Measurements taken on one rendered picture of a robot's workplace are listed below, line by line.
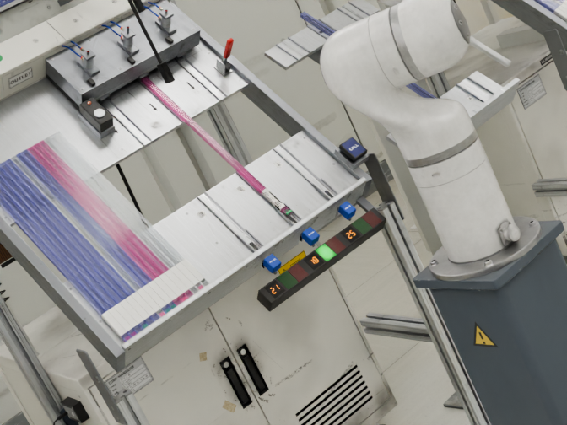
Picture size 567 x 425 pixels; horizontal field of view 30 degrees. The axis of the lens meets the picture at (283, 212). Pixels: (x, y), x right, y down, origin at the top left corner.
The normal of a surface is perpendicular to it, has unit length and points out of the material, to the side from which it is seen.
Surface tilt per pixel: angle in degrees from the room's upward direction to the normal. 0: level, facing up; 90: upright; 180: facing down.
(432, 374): 0
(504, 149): 90
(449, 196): 90
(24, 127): 48
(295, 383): 90
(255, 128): 90
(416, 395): 0
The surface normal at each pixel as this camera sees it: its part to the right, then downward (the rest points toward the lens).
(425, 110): -0.12, -0.72
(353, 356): 0.54, -0.01
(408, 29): -0.43, -0.06
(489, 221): 0.32, 0.13
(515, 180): -0.73, 0.50
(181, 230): 0.11, -0.59
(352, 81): -0.26, 0.38
